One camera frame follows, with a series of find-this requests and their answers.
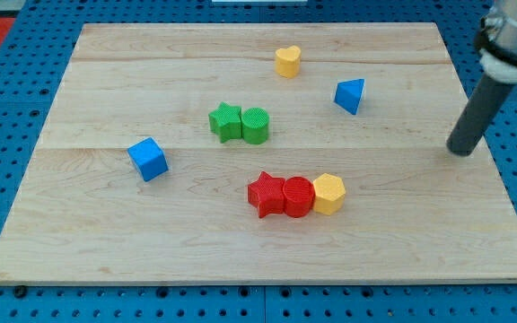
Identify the light wooden board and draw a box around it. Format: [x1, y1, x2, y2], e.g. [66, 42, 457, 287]
[0, 22, 517, 286]

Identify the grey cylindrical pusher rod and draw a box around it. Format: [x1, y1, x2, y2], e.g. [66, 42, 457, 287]
[446, 74, 514, 156]

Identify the yellow hexagon block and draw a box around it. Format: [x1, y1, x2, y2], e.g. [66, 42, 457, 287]
[312, 173, 346, 215]

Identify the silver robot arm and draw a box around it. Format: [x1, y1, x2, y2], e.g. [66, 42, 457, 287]
[474, 0, 517, 84]

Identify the blue cube block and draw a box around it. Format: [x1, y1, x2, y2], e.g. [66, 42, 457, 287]
[127, 137, 169, 182]

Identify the green star block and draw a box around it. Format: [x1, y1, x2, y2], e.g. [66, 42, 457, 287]
[208, 102, 242, 143]

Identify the green circle block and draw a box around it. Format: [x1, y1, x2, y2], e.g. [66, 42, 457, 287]
[241, 108, 270, 144]

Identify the blue triangle block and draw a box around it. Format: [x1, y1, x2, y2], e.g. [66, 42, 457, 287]
[334, 79, 365, 115]

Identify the red circle block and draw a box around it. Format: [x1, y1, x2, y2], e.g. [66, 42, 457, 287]
[283, 177, 315, 218]

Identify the red star block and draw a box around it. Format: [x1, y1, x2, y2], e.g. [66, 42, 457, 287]
[247, 171, 285, 218]

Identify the yellow heart block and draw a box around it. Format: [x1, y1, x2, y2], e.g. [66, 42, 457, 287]
[275, 45, 302, 78]

